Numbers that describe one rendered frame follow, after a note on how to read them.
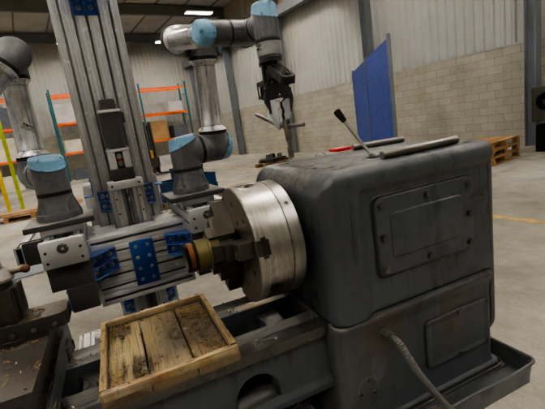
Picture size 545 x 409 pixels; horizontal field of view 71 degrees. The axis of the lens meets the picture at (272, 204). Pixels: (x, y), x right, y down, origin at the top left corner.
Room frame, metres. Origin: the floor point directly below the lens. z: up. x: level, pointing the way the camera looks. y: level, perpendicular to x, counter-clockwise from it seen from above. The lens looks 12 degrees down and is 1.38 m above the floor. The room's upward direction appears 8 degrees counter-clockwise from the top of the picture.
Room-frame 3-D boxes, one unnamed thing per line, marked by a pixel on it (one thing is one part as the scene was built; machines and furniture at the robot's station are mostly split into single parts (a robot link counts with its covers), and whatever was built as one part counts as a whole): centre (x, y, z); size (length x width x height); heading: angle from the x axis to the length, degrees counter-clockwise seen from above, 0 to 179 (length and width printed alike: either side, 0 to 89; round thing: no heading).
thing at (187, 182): (1.60, 0.33, 1.21); 0.15 x 0.15 x 0.10
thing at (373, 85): (7.51, -2.12, 1.18); 4.12 x 0.80 x 2.35; 173
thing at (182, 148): (1.60, 0.32, 1.33); 0.13 x 0.12 x 0.14; 121
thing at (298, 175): (1.18, -0.30, 1.06); 0.59 x 0.48 x 0.39; 112
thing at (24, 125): (1.49, 0.88, 1.54); 0.15 x 0.12 x 0.55; 45
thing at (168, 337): (0.91, 0.33, 0.89); 0.36 x 0.30 x 0.04; 22
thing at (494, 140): (7.82, -4.52, 0.22); 1.25 x 0.86 x 0.44; 125
